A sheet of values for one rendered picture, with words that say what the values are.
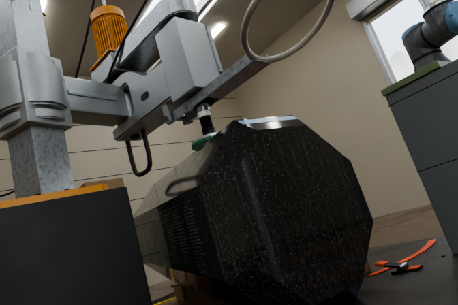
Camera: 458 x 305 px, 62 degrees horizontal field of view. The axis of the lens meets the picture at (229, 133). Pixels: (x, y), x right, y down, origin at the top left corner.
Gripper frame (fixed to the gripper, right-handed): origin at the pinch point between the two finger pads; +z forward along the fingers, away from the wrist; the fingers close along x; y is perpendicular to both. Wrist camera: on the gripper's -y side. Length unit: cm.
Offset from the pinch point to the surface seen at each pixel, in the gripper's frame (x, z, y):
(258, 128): 63, 25, 3
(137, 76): 100, -68, 34
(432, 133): -2, 56, 61
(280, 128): 56, 28, 10
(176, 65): 76, -41, 19
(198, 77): 71, -28, 21
